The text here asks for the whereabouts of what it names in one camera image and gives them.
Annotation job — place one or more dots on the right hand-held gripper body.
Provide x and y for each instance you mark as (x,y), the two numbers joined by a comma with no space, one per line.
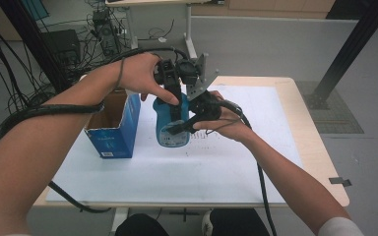
(206,108)

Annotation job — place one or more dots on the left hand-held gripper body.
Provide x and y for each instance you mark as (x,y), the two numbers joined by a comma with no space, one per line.
(169,72)

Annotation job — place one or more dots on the blue plastic bottle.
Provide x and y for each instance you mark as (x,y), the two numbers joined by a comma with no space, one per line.
(162,114)

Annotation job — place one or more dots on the blue cardboard box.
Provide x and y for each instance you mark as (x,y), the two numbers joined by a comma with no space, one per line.
(116,134)

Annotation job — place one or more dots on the person's left hand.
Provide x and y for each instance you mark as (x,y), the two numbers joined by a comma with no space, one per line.
(138,73)

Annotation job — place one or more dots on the person's right hand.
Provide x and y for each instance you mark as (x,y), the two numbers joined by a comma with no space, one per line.
(233,126)

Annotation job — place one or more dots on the white background desk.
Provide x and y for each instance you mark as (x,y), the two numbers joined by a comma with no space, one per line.
(188,32)

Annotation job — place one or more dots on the white table mat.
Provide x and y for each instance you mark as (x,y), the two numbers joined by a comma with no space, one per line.
(193,173)

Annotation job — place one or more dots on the person's left leg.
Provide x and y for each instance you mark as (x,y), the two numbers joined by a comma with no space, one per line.
(141,226)

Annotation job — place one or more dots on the person's leg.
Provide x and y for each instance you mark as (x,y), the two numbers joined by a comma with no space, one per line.
(236,223)
(141,226)

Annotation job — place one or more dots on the black box on floor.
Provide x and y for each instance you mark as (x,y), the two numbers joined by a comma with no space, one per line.
(62,44)

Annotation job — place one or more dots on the person's right leg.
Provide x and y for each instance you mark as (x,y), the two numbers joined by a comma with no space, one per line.
(236,223)

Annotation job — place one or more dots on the white table leg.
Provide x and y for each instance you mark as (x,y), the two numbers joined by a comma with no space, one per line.
(119,219)

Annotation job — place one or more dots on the dark floor mat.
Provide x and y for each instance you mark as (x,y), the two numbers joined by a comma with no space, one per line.
(334,111)

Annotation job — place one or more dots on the grey tape piece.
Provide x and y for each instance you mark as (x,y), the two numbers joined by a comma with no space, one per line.
(339,181)

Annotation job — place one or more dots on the black frame post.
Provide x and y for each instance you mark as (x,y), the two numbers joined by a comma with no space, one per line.
(36,42)
(351,46)

